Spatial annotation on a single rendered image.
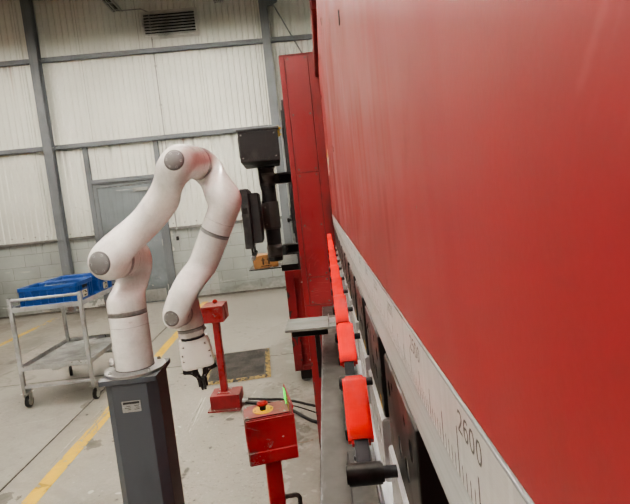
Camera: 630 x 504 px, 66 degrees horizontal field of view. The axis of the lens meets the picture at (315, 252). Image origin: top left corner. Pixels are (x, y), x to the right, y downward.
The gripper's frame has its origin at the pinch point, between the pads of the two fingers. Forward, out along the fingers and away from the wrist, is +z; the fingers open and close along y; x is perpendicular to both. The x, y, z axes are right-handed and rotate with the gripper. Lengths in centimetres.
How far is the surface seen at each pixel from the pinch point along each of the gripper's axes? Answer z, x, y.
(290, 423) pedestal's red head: 18.9, 4.9, -24.2
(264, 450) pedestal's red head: 25.3, 4.9, -14.4
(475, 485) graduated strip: -42, 141, -20
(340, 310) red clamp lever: -32, 77, -31
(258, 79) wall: -262, -708, -141
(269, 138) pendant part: -89, -136, -56
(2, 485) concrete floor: 83, -155, 138
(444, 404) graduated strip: -43, 138, -21
